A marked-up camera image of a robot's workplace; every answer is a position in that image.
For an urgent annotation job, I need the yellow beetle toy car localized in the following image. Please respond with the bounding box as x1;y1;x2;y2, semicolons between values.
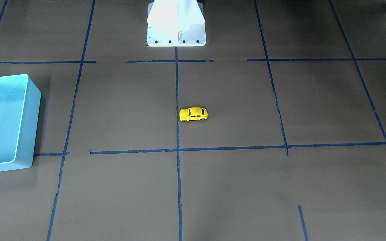
179;107;208;122

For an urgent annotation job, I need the light blue plastic bin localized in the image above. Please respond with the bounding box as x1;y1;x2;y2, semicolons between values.
0;74;41;171

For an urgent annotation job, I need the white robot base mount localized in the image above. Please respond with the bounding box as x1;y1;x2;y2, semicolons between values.
146;0;207;47

